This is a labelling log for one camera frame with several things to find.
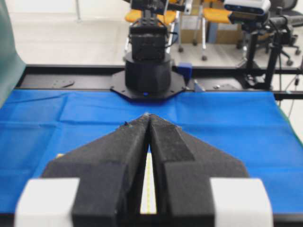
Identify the blue clamp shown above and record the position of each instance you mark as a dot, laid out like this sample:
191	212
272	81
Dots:
185	69

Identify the white depth camera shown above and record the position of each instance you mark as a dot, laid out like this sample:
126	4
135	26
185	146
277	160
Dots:
257	7

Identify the black office chair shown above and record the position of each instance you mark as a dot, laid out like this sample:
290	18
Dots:
281	25

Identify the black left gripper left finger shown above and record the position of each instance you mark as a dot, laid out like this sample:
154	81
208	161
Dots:
88	185

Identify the green curtain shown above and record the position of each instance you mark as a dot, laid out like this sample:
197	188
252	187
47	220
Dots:
11	65

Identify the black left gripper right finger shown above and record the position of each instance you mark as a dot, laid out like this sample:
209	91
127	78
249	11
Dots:
202	186

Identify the orange chair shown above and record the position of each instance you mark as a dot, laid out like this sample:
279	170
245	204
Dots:
171	19
193	4

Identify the cardboard box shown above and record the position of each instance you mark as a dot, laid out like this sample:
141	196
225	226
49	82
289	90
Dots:
222	30

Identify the blue table cloth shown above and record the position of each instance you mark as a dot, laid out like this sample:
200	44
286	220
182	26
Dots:
37	125

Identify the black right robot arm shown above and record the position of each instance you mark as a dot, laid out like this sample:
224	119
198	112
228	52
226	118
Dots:
148	71

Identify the yellow checked towel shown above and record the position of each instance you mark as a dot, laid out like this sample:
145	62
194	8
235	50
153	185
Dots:
148	200

